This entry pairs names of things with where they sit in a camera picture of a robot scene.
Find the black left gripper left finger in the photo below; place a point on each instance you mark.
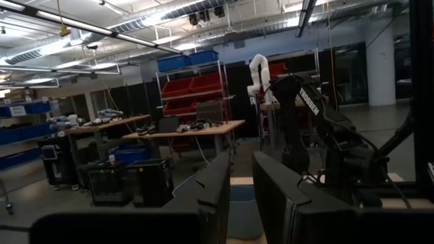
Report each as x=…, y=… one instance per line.
x=152, y=227

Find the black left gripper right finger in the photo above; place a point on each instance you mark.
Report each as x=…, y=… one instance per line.
x=322, y=227

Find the teal plastic bin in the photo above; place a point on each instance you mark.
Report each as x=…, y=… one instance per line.
x=244, y=217

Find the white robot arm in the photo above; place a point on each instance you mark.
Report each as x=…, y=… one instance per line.
x=259, y=78

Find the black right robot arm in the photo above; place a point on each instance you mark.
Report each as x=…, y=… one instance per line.
x=339, y=125

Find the blue plastic tub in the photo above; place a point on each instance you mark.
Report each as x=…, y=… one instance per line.
x=130, y=155

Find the small black monitor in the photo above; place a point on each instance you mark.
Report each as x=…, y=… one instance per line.
x=168, y=124

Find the wooden workbench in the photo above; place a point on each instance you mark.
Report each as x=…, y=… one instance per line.
x=203, y=129

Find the wooden table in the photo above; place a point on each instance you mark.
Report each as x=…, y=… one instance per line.
x=108, y=123

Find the red shelf bin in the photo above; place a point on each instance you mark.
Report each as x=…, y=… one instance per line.
x=179, y=107
x=206, y=83
x=177, y=88

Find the grey box on workbench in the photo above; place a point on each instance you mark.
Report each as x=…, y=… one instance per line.
x=210, y=111

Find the metal shelf rack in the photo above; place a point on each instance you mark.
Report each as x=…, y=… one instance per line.
x=225, y=98

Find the blue storage bin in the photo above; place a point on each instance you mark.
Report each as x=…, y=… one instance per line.
x=173, y=63
x=204, y=57

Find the white round column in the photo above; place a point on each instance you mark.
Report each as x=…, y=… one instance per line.
x=381, y=67

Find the yellow hanging hook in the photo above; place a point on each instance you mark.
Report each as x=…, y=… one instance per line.
x=64, y=31

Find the black ceiling spotlights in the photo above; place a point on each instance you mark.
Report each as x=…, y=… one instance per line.
x=205, y=15

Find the blue wall shelf bin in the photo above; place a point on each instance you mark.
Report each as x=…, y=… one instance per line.
x=18, y=158
x=34, y=107
x=23, y=133

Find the black frame beam with lights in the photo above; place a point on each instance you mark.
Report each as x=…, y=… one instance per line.
x=84, y=25

